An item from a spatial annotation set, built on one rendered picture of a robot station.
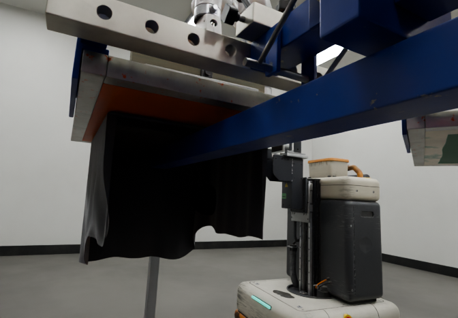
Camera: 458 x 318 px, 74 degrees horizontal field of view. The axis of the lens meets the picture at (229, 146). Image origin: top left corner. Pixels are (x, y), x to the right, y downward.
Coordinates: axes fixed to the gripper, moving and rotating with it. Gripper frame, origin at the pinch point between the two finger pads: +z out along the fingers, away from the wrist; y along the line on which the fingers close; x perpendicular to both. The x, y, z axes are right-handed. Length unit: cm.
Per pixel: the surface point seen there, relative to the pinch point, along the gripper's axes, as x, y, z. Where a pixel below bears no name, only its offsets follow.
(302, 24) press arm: 3.4, -43.1, 8.4
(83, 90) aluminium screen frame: 28.6, -10.6, 13.9
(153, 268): -11, 72, 67
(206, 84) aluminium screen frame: 8.0, -21.1, 11.4
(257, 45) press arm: 3.4, -31.8, 6.6
